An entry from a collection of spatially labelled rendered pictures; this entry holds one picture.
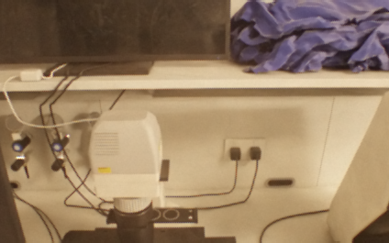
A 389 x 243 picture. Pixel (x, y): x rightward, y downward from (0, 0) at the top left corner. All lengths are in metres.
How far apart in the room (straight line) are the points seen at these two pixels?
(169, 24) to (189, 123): 0.38
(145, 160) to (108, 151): 0.06
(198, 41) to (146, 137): 0.45
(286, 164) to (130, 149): 0.83
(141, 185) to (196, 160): 0.66
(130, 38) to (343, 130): 0.81
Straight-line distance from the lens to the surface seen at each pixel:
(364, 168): 0.88
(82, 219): 1.15
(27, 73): 0.86
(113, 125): 0.47
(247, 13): 0.92
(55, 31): 0.92
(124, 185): 0.50
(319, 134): 1.19
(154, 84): 0.77
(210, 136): 1.10
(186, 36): 0.85
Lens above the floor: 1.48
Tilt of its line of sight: 24 degrees down
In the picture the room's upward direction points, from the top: straight up
